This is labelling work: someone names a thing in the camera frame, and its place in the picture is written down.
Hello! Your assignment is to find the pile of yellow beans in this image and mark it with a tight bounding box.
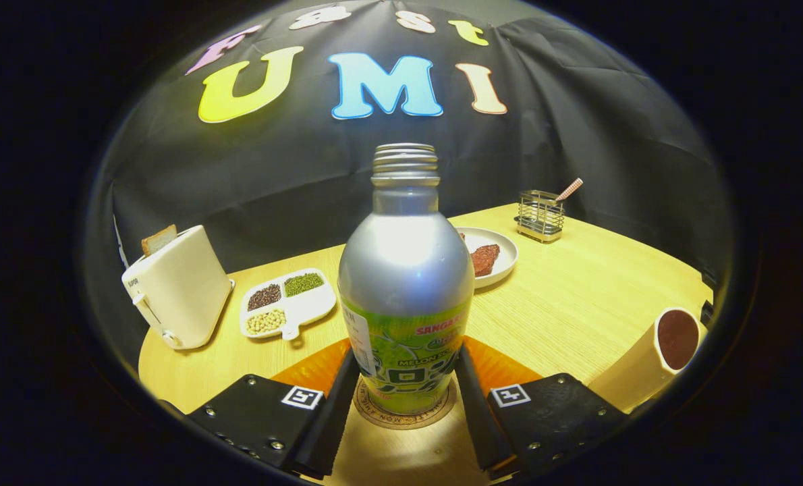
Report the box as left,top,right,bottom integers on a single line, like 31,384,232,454
246,308,286,335

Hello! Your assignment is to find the white divided dish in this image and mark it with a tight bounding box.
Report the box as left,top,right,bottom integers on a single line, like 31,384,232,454
240,268,337,341

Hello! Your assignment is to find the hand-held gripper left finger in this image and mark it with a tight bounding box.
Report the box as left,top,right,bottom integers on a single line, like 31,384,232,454
186,337,362,481

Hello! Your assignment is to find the silver bottle with green label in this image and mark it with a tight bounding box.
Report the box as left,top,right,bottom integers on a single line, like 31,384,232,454
337,143,475,416

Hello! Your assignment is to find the black backdrop cloth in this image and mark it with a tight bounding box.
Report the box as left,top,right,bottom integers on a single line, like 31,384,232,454
84,0,736,379

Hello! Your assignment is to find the pile of green beans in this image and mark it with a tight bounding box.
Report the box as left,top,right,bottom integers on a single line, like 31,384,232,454
283,273,325,298

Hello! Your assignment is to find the toast slice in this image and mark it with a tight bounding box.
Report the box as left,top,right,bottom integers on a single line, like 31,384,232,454
141,224,178,257

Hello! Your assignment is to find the metal wire holder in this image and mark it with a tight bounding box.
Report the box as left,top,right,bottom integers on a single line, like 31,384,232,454
515,190,566,244

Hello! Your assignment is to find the white toaster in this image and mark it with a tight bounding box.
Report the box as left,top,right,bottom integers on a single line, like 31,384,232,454
121,225,236,350

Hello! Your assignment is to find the wooden table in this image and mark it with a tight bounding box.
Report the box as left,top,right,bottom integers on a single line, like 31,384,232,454
138,202,714,486

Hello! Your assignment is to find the cream cup with wooden handle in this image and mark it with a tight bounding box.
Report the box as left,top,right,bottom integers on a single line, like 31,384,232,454
588,307,709,414

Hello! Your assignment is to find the pile of dark red beans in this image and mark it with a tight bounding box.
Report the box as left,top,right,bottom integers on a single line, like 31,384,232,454
248,284,282,312

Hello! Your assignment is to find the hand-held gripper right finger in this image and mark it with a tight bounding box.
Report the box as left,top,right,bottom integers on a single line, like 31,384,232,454
454,336,630,481

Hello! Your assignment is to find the round cork coaster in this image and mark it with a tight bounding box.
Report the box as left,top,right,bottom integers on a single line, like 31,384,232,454
352,375,458,431

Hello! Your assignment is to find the white round plate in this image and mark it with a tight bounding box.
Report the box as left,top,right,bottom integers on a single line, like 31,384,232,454
455,227,519,290

